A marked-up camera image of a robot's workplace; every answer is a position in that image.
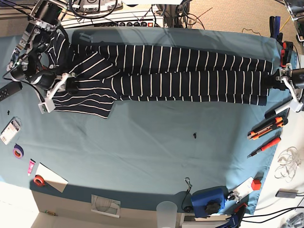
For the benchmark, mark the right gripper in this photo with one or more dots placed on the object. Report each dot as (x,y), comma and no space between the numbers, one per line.
(48,105)

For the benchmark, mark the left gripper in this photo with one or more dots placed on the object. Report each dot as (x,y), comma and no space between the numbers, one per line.
(293,80)

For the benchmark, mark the navy white striped t-shirt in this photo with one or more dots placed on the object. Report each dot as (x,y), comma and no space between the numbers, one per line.
(106,74)

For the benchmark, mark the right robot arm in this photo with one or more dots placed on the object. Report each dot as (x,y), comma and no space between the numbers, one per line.
(25,66)

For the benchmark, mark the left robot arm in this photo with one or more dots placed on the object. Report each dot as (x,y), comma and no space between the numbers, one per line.
(291,79)

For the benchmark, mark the black white marker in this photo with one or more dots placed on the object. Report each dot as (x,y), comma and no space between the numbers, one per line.
(277,110)

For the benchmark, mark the orange black clamp tool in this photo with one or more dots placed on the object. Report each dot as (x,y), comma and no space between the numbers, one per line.
(286,52)

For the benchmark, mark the black remote control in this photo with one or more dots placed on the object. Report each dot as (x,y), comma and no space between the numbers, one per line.
(10,89)

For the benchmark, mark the orange black utility knife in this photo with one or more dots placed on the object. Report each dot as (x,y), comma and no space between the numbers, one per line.
(267,127)

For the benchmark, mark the purple tape roll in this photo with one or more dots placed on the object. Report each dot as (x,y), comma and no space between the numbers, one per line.
(18,151)

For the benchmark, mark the pink glue tube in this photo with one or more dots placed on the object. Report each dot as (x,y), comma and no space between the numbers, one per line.
(31,166)

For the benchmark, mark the orange black screwdriver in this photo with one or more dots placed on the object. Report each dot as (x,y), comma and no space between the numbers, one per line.
(265,146)

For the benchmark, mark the white paper sheet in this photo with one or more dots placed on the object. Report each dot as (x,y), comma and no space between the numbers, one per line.
(51,178)

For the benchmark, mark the orange tape roll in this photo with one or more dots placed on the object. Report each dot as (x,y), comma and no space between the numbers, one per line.
(39,181)

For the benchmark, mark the bundle of white zip ties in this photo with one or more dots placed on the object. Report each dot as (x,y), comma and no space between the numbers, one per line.
(289,161)

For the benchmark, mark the teal table cloth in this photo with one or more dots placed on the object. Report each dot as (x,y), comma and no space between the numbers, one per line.
(141,154)

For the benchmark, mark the small red cube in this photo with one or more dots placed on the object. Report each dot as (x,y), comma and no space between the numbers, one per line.
(256,184)

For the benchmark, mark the grey flat adapter box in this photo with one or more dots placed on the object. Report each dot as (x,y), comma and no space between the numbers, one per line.
(290,194)

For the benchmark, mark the printed diagram paper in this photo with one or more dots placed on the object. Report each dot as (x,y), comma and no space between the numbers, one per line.
(105,206)

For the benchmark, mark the white power strip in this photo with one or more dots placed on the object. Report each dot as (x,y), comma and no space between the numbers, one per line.
(122,19)

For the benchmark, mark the blue clamp with knob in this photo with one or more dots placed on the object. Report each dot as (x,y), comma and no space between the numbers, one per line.
(208,203)

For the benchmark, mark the blue red bar clamp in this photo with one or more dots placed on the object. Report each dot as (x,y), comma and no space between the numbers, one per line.
(234,220)

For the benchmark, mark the translucent plastic cup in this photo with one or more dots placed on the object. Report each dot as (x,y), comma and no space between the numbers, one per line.
(166,214)

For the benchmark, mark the blue handled spring clamp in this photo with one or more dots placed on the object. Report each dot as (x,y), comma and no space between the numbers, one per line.
(274,25)

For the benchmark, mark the silver carabiner with cord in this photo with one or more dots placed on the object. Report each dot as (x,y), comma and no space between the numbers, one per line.
(188,208)

